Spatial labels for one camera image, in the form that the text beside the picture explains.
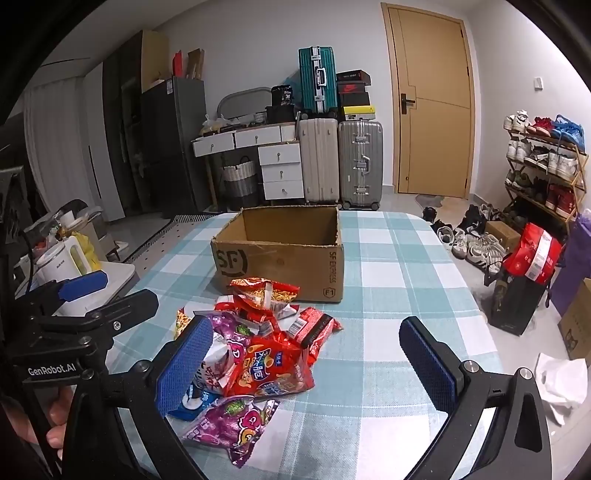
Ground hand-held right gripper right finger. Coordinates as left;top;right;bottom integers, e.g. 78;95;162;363
399;316;552;480

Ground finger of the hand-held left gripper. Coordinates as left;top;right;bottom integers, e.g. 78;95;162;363
32;289;160;344
18;270;109;319

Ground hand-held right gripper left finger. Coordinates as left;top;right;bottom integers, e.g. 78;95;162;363
65;315;215;480

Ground blue cookie packet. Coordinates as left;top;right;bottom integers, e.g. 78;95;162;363
166;385;222;421

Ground yellow snack packet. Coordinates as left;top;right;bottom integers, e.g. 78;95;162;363
173;307;195;342

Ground purple snack packet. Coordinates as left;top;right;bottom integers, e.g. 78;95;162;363
180;396;281;469
203;311;278;352

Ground red orange chip packet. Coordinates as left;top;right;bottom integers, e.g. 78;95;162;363
224;330;317;400

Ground orange noodle snack packet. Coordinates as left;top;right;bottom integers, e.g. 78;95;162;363
229;277;301;312

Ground red snack packet dark strip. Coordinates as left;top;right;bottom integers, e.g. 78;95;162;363
281;307;345;365

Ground brown cardboard box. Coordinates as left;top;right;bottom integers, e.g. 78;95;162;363
211;206;345;303

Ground person's left forearm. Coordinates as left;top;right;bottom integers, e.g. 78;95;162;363
0;392;61;480

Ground person's left hand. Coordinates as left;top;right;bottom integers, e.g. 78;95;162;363
9;385;77;448

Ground yellow cloth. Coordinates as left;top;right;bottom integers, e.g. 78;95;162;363
71;231;102;273

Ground white kettle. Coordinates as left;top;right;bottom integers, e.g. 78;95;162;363
36;235;90;287

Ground white side table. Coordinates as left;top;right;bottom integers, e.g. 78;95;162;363
14;261;137;319

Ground patterned rug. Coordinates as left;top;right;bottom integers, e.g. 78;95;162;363
161;212;218;230

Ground black bag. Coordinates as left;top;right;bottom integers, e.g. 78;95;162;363
487;270;550;335

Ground white plastic bag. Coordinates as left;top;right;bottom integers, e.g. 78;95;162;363
534;353;589;425

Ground sneakers pile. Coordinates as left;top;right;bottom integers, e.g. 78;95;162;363
422;203;509;275

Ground white curtain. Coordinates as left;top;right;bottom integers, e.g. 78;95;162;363
23;76;93;217

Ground red paper bag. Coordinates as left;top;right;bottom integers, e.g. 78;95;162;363
502;222;564;284

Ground small cardboard box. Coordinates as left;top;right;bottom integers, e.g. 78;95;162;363
485;220;522;252

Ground printed cardboard box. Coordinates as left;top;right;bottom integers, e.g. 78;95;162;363
558;277;591;361

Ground dark grey fridge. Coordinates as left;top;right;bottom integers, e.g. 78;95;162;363
139;76;208;215

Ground grey white laundry basket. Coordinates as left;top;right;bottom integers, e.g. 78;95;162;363
221;159;260;210

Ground tall black cabinet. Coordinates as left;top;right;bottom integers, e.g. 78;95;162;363
102;30;158;217

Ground purple bag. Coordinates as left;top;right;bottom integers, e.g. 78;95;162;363
551;212;591;319

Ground small pale plastic bag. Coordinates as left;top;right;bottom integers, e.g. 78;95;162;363
202;113;232;136

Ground white dresser with drawers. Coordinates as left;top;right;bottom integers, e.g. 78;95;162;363
191;122;305;208

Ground silver suitcase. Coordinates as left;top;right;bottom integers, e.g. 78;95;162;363
338;120;385;210

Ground wooden door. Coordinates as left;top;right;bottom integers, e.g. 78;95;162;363
381;2;476;199

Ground flat cardboard sheet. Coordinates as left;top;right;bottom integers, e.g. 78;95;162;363
141;30;169;93

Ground wooden shoe rack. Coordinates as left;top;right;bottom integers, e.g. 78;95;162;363
503;124;589;232

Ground grey oval mirror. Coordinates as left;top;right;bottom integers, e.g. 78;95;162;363
217;87;273;125

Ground beige suitcase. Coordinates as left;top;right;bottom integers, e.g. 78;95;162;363
298;117;340;206

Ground shoe rack with shoes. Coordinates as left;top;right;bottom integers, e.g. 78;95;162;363
503;110;580;219

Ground brown paper bag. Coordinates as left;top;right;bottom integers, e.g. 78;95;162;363
187;48;206;80

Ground black basket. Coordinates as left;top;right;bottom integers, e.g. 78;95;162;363
265;105;296;124

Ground black labelled box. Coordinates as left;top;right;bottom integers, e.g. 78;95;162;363
270;84;296;109

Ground yellow black box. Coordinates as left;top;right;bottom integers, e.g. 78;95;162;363
339;106;377;121

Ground blue mesh bag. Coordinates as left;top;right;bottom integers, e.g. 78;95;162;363
551;115;585;149

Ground teal suitcase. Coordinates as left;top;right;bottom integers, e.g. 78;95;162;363
298;46;338;116

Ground black cable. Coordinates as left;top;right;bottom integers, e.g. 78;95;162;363
24;239;37;296

